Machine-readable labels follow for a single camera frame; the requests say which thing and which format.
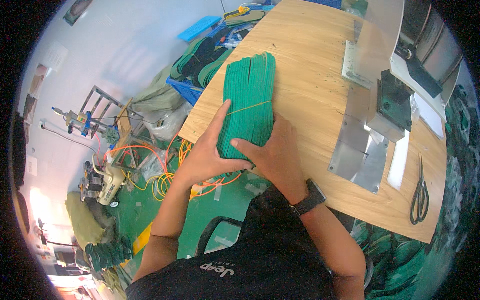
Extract person's right hand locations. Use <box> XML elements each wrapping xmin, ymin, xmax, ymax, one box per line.
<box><xmin>230</xmin><ymin>112</ymin><xmax>309</xmax><ymax>206</ymax></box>

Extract person's left hand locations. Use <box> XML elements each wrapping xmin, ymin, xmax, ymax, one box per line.
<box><xmin>175</xmin><ymin>99</ymin><xmax>254</xmax><ymax>187</ymax></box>

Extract stack of green insoles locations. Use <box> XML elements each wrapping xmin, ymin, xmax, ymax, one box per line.
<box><xmin>215</xmin><ymin>52</ymin><xmax>277</xmax><ymax>179</ymax></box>

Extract large clear plastic bag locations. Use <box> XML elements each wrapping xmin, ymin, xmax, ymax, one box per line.
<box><xmin>144</xmin><ymin>103</ymin><xmax>194</xmax><ymax>142</ymax></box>

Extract small clear plastic bag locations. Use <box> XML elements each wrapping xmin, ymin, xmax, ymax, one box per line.
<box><xmin>140</xmin><ymin>150</ymin><xmax>168</xmax><ymax>182</ymax></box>

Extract black wrist band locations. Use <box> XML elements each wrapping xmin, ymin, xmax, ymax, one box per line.
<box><xmin>289</xmin><ymin>179</ymin><xmax>327</xmax><ymax>217</ymax></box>

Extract yellow rubber band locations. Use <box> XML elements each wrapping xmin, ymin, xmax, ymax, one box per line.
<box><xmin>226</xmin><ymin>100</ymin><xmax>272</xmax><ymax>116</ymax></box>

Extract shiny metal plate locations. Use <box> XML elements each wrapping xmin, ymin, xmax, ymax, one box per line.
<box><xmin>328</xmin><ymin>84</ymin><xmax>391</xmax><ymax>195</ymax></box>

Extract grey-green sack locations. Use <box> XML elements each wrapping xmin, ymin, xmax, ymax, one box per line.
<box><xmin>131</xmin><ymin>65</ymin><xmax>188</xmax><ymax>113</ymax></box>

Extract black chair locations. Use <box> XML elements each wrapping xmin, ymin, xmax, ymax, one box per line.
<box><xmin>196</xmin><ymin>216</ymin><xmax>244</xmax><ymax>257</ymax></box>

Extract cream air compressor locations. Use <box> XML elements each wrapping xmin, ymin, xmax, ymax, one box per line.
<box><xmin>79</xmin><ymin>154</ymin><xmax>127</xmax><ymax>209</ymax></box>

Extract blue crate with insoles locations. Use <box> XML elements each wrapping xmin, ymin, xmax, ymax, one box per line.
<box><xmin>166</xmin><ymin>23</ymin><xmax>248</xmax><ymax>107</ymax></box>

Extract person's body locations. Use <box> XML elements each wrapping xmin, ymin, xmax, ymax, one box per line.
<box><xmin>125</xmin><ymin>184</ymin><xmax>366</xmax><ymax>300</ymax></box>

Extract white paper strip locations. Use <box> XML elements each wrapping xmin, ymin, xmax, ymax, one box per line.
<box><xmin>387</xmin><ymin>129</ymin><xmax>411</xmax><ymax>191</ymax></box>

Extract grey metal press machine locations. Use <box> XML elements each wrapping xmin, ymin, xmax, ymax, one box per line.
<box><xmin>354</xmin><ymin>0</ymin><xmax>464</xmax><ymax>143</ymax></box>

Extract blue plastic basket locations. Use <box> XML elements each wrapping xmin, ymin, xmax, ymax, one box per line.
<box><xmin>177</xmin><ymin>16</ymin><xmax>223</xmax><ymax>43</ymax></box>

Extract olive sack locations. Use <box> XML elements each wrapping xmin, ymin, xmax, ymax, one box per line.
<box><xmin>65</xmin><ymin>192</ymin><xmax>117</xmax><ymax>250</ymax></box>

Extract bundle of dark green insoles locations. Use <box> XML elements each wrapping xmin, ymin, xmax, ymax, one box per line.
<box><xmin>84</xmin><ymin>235</ymin><xmax>134</xmax><ymax>272</ymax></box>

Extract pile of sandal soles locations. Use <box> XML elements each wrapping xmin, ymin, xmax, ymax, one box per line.
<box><xmin>223</xmin><ymin>3</ymin><xmax>276</xmax><ymax>28</ymax></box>

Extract black scissors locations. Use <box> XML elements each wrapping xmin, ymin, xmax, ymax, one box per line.
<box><xmin>409</xmin><ymin>153</ymin><xmax>430</xmax><ymax>226</ymax></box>

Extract white paper sheet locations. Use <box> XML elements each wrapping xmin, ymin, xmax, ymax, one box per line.
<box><xmin>410</xmin><ymin>94</ymin><xmax>446</xmax><ymax>140</ymax></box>

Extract heap of green offcuts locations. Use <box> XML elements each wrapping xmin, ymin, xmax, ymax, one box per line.
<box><xmin>352</xmin><ymin>86</ymin><xmax>480</xmax><ymax>300</ymax></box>

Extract yellow cable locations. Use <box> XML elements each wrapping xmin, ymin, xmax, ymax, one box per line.
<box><xmin>125</xmin><ymin>139</ymin><xmax>194</xmax><ymax>202</ymax></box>

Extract orange hose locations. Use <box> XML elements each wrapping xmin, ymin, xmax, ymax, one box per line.
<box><xmin>102</xmin><ymin>131</ymin><xmax>244</xmax><ymax>198</ymax></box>

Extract wooden frame stand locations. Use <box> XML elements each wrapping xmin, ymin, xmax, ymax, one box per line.
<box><xmin>109</xmin><ymin>98</ymin><xmax>166</xmax><ymax>171</ymax></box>

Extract white metal base bracket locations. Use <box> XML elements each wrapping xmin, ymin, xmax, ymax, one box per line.
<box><xmin>341</xmin><ymin>40</ymin><xmax>372</xmax><ymax>90</ymax></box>

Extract metal frame machine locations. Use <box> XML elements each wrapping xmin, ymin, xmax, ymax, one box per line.
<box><xmin>52</xmin><ymin>85</ymin><xmax>124</xmax><ymax>145</ymax></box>

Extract black power cable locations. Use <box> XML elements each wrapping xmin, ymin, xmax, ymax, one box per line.
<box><xmin>41</xmin><ymin>125</ymin><xmax>99</xmax><ymax>154</ymax></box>

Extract white wall paper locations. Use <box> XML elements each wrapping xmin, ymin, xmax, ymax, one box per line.
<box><xmin>44</xmin><ymin>40</ymin><xmax>69</xmax><ymax>72</ymax></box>

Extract wall poster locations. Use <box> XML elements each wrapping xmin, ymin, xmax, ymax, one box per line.
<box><xmin>28</xmin><ymin>63</ymin><xmax>49</xmax><ymax>99</ymax></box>
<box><xmin>62</xmin><ymin>0</ymin><xmax>94</xmax><ymax>27</ymax></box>

